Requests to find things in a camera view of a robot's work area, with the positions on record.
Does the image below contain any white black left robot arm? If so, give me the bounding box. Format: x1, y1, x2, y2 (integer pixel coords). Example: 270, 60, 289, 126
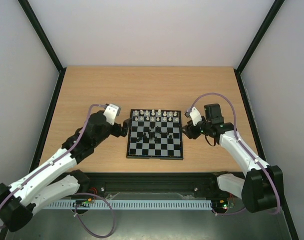
0, 110, 129, 232

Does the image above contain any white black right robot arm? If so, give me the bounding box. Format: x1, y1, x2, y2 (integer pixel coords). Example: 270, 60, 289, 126
182, 103, 284, 214

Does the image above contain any black white chess board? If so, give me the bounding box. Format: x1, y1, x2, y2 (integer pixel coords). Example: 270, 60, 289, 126
126, 109, 184, 160

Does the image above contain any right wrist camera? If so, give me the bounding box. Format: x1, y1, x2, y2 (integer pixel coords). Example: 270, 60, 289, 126
185, 106, 203, 126

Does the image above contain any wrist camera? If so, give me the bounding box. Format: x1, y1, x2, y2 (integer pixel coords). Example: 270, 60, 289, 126
185, 106, 203, 126
103, 103, 121, 126

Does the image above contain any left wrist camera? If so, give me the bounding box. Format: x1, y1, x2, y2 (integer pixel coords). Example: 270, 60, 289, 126
103, 103, 121, 126

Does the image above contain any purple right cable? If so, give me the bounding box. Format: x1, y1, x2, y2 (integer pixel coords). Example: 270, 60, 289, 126
190, 92, 281, 216

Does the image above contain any purple cable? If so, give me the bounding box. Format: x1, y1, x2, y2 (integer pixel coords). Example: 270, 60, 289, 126
0, 103, 115, 238
190, 92, 281, 216

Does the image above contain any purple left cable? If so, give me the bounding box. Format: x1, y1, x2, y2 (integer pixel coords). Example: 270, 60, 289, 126
0, 103, 115, 238

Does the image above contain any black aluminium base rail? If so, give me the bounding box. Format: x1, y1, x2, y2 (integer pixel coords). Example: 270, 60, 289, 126
86, 172, 230, 199

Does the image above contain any light blue cable duct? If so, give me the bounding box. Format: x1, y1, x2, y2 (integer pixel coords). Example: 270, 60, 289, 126
46, 199, 212, 211

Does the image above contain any black frame post right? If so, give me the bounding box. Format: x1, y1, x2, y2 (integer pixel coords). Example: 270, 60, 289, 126
235, 0, 286, 75

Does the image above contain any black frame post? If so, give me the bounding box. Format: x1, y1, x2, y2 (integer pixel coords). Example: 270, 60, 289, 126
18, 0, 66, 73
235, 0, 286, 75

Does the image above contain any black frame post left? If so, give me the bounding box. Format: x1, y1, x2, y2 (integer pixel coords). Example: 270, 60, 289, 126
18, 0, 66, 73

